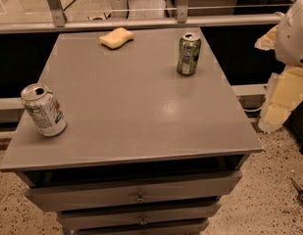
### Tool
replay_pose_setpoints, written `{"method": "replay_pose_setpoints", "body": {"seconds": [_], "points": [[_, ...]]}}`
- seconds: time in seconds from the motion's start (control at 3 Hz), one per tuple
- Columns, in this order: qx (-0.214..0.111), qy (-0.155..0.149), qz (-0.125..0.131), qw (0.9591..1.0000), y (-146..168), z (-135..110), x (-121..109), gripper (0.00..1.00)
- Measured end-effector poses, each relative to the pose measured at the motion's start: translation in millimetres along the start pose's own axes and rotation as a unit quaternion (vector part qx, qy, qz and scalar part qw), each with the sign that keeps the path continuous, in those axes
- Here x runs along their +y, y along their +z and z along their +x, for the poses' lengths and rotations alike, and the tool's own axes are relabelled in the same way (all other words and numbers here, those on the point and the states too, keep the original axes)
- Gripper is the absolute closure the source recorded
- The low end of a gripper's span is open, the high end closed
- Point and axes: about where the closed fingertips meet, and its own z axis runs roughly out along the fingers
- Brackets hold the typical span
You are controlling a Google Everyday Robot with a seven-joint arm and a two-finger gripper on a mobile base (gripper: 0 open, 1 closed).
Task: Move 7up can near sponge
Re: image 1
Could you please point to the middle grey drawer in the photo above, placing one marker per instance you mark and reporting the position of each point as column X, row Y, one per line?
column 138, row 215

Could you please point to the grey drawer cabinet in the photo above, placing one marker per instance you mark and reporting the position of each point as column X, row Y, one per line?
column 131, row 116

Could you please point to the black tool on floor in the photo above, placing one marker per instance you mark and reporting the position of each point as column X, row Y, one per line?
column 299, row 190

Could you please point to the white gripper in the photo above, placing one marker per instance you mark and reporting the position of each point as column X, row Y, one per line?
column 293, row 38

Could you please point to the top grey drawer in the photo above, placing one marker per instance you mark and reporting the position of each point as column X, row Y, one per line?
column 131, row 192

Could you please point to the yellow sponge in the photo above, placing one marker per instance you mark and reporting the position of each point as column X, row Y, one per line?
column 116, row 38

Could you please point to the grey drawer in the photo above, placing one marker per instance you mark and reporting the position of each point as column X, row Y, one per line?
column 181, row 227
column 138, row 215
column 131, row 192

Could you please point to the bottom grey drawer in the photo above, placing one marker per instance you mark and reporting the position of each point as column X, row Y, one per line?
column 181, row 227

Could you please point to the metal railing frame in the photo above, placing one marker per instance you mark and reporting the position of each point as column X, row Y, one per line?
column 28, row 16

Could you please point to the white 7up can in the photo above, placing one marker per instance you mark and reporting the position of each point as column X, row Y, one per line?
column 44, row 109

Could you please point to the green soda can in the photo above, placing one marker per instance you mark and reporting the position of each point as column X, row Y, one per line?
column 188, row 53

